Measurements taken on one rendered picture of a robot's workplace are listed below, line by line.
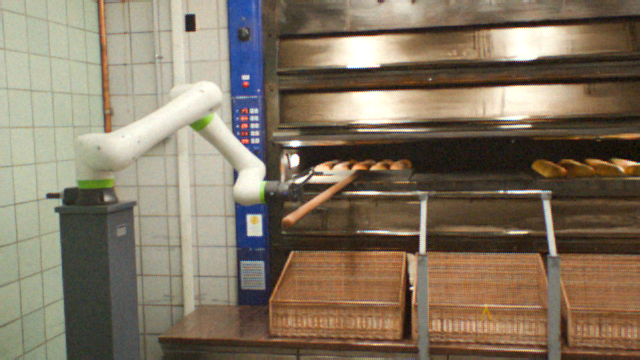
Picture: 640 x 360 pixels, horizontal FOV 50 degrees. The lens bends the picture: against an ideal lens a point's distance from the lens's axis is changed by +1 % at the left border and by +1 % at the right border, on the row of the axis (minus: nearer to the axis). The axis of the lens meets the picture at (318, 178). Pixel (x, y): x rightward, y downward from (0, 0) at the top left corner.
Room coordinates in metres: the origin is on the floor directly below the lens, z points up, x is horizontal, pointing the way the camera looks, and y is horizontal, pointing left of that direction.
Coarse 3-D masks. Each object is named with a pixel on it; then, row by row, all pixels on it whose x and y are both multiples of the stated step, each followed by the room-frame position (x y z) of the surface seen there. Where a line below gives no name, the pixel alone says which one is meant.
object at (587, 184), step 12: (492, 180) 3.16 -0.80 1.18; (504, 180) 3.14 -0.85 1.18; (516, 180) 3.13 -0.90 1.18; (528, 180) 3.11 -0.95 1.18; (540, 180) 3.10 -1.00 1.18; (552, 180) 3.08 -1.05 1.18; (564, 180) 3.07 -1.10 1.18; (576, 180) 3.05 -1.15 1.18; (588, 180) 3.04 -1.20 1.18; (600, 180) 3.03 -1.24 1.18; (612, 180) 3.02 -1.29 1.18; (624, 180) 3.01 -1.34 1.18; (636, 180) 3.00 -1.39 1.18
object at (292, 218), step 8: (352, 176) 3.30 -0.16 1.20; (336, 184) 2.86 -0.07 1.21; (344, 184) 2.99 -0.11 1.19; (328, 192) 2.59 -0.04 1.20; (336, 192) 2.76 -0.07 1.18; (312, 200) 2.32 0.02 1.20; (320, 200) 2.39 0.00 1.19; (304, 208) 2.14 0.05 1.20; (312, 208) 2.24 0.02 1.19; (288, 216) 1.94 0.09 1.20; (296, 216) 2.00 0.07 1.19; (288, 224) 1.92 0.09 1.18
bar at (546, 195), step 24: (312, 192) 2.90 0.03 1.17; (360, 192) 2.86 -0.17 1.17; (384, 192) 2.84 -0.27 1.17; (408, 192) 2.82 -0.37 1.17; (432, 192) 2.80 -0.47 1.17; (456, 192) 2.78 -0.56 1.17; (480, 192) 2.76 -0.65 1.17; (504, 192) 2.74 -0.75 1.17; (528, 192) 2.73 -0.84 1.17; (552, 240) 2.56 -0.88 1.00; (552, 264) 2.49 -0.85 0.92; (552, 288) 2.49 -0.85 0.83; (552, 312) 2.49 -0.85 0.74; (552, 336) 2.49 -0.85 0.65
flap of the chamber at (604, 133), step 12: (432, 132) 3.02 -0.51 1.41; (444, 132) 3.01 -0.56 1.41; (456, 132) 3.00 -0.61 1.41; (468, 132) 2.99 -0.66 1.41; (480, 132) 2.98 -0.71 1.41; (492, 132) 2.97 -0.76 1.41; (504, 132) 2.96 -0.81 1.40; (516, 132) 2.95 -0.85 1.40; (528, 132) 2.94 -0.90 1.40; (540, 132) 2.93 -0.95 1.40; (552, 132) 2.92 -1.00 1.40; (564, 132) 2.91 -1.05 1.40; (576, 132) 2.91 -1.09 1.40; (588, 132) 2.90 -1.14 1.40; (600, 132) 2.89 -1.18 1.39; (612, 132) 2.88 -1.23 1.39; (624, 132) 2.87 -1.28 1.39; (636, 132) 2.86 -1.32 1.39; (288, 144) 3.27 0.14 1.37; (300, 144) 3.27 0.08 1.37; (312, 144) 3.27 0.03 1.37; (324, 144) 3.27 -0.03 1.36; (336, 144) 3.27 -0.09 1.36; (348, 144) 3.27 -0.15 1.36; (360, 144) 3.27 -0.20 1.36
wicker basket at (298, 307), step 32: (320, 256) 3.23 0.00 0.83; (352, 256) 3.20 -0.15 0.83; (384, 256) 3.18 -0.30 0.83; (288, 288) 3.14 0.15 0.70; (320, 288) 3.19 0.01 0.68; (352, 288) 3.16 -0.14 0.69; (384, 288) 3.14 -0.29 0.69; (288, 320) 2.99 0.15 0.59; (320, 320) 2.98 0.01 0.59; (352, 320) 2.75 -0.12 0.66; (384, 320) 2.72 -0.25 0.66
